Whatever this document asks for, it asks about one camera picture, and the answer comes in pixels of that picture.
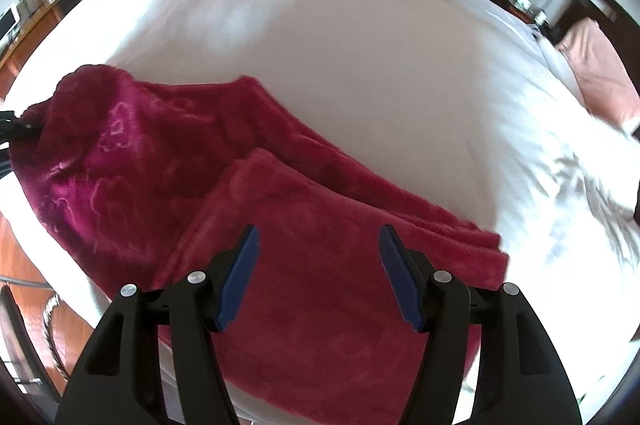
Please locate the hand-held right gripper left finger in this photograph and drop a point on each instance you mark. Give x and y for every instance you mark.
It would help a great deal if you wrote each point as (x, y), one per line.
(240, 280)

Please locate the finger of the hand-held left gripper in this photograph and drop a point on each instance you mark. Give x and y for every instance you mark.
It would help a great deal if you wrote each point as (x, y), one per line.
(20, 134)

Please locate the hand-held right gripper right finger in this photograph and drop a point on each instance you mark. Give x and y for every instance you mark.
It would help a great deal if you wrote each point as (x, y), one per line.
(402, 285)

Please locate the red fleece pants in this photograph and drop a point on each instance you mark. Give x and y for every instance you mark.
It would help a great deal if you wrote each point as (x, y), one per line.
(300, 305)

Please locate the wooden side desk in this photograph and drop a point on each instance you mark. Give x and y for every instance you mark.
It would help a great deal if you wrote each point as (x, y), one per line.
(40, 25)

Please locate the white monitor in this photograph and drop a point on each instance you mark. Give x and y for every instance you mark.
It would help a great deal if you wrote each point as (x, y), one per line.
(9, 22)

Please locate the white bed duvet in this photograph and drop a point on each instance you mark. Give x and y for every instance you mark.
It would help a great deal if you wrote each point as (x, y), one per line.
(375, 80)

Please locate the pink pillow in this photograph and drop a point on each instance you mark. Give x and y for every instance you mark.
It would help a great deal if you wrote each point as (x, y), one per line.
(600, 65)

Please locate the dark wooden headboard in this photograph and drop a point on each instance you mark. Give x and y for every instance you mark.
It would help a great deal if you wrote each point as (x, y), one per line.
(575, 12)

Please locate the metal frame chair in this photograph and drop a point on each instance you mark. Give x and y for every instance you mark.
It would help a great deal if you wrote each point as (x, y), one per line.
(20, 330)

